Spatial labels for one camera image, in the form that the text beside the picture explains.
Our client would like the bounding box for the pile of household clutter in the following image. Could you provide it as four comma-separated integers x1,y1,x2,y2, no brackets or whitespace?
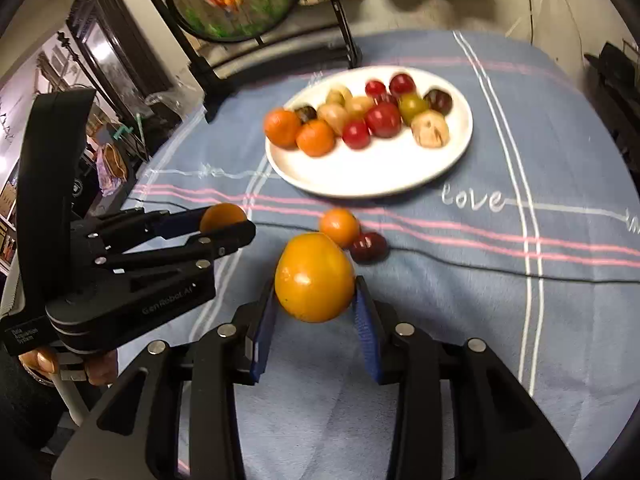
85,110,151,196

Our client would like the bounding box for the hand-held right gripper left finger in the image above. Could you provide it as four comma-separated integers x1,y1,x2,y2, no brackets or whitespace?
50,280,281,480

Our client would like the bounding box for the white plate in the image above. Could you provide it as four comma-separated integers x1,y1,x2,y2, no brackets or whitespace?
265,66,474,198

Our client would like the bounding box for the yellow green tomato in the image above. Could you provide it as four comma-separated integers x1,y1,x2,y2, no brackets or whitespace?
398,92,430,126

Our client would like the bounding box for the clear plastic bag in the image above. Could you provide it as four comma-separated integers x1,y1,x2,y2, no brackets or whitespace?
145,91,183,112

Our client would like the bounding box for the round goldfish screen black stand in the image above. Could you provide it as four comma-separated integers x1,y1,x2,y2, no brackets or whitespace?
136,0,362,123

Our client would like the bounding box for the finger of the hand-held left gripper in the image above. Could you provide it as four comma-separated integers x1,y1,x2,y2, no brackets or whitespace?
102,220,257,274
74,209,205,249

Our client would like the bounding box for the yellow spotted loquat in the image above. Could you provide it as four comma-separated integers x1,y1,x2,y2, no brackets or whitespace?
326,85,354,107

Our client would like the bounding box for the tan round loquat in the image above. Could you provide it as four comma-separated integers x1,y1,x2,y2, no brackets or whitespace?
345,96,375,120

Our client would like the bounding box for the large red plum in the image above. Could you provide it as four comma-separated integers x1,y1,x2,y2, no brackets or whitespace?
364,102,403,139

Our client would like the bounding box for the black hat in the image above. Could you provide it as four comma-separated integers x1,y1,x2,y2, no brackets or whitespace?
584,42,635,80

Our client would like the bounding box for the long black cable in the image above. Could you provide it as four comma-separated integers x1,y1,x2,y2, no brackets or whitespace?
130,200,640,288

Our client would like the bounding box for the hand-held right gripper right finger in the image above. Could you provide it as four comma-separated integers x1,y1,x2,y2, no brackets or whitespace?
351,276,583,480

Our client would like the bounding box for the dark red plum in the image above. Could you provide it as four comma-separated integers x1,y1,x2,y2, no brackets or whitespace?
389,73,417,98

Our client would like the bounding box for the yellow orange tomato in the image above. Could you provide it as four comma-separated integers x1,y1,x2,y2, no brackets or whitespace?
274,232,356,323

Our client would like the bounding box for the person's left hand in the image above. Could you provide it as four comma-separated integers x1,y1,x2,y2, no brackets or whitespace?
19,347,119,387

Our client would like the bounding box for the tan loquat with dark marks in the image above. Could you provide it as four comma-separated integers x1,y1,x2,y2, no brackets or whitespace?
411,111,451,149

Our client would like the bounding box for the brown tan oval loquat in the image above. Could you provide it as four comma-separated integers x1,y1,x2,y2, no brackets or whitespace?
317,103,351,137

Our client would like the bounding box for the dark framed mirror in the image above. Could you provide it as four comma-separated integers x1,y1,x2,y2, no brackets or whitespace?
65,0,173,126

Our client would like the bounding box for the black media stand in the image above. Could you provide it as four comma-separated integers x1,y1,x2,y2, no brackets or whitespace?
600,75,640,161

